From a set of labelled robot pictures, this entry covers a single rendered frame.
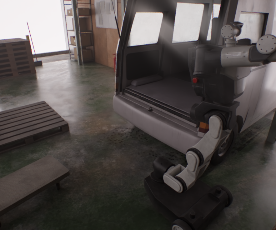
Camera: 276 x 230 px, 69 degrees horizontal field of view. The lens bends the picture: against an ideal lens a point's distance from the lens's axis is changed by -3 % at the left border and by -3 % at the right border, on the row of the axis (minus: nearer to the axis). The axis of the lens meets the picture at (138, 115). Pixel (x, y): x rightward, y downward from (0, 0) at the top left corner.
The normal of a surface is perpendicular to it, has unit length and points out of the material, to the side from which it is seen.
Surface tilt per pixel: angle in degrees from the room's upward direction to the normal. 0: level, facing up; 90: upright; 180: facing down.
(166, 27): 95
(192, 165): 90
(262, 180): 0
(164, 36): 95
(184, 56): 87
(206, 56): 68
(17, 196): 0
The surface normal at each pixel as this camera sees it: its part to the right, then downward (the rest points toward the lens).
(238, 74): 0.66, 0.23
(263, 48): -0.63, 0.03
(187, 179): -0.76, 0.29
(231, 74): -0.07, 0.29
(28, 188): 0.00, -0.90
